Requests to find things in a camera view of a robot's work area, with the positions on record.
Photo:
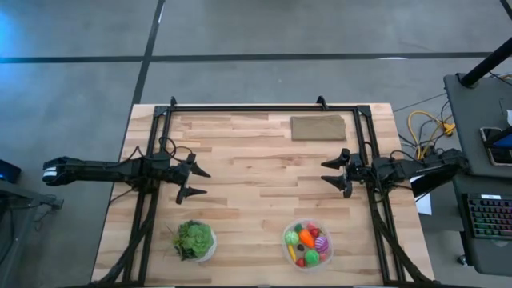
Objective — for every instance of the grey desk with keyboard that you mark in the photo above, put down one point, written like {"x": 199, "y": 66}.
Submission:
{"x": 460, "y": 224}

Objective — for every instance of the white plant pot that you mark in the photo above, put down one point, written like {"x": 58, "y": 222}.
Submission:
{"x": 213, "y": 248}

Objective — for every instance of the smartphone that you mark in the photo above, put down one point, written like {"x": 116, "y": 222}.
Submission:
{"x": 494, "y": 150}

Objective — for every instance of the dark grey side stand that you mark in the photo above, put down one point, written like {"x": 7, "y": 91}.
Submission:
{"x": 28, "y": 192}

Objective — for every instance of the purple spiky toy ball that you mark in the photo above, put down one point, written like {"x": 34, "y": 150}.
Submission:
{"x": 321, "y": 244}

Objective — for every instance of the backlit rainbow keyboard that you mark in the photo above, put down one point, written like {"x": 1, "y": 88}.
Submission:
{"x": 490, "y": 216}

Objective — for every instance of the green spiky toy ball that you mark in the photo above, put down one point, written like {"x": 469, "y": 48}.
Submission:
{"x": 312, "y": 257}

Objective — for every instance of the white paper sheet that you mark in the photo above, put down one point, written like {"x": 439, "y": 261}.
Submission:
{"x": 424, "y": 206}

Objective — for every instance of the grey desk with phone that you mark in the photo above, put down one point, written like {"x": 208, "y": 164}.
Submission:
{"x": 468, "y": 120}

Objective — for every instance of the black diagonal beam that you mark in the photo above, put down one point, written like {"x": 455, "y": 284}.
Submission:
{"x": 434, "y": 182}

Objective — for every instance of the pink toy raspberry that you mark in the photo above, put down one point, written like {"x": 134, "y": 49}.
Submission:
{"x": 300, "y": 262}

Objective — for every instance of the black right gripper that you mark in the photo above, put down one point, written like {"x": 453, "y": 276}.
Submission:
{"x": 354, "y": 172}

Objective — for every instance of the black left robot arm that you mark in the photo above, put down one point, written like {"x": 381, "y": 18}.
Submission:
{"x": 100, "y": 170}

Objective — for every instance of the black aluminium table frame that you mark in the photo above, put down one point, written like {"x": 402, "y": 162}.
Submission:
{"x": 260, "y": 108}

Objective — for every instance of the clear plastic tupperware bowl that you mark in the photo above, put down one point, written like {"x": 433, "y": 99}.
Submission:
{"x": 286, "y": 246}

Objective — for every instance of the orange toy carrot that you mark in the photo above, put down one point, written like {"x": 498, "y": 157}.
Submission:
{"x": 306, "y": 238}

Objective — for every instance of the red toy strawberry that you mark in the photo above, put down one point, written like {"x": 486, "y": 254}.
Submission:
{"x": 314, "y": 232}

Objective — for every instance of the green succulent plant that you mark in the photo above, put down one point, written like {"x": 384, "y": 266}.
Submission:
{"x": 193, "y": 239}

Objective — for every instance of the small dark green toy vegetable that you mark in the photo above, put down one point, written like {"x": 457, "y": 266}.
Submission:
{"x": 298, "y": 228}

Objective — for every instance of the black round pole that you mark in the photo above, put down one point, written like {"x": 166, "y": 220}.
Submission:
{"x": 486, "y": 64}

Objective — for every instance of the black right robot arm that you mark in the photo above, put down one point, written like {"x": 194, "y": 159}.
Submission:
{"x": 408, "y": 168}

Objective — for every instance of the black device with blue light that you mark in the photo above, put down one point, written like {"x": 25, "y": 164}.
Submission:
{"x": 9, "y": 171}

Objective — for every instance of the light green toy fruit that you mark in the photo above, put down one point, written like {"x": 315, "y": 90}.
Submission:
{"x": 291, "y": 238}

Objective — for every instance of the brown folded cloth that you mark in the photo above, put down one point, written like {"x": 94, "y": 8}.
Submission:
{"x": 318, "y": 128}

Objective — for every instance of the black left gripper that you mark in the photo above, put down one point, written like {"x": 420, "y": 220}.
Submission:
{"x": 183, "y": 174}

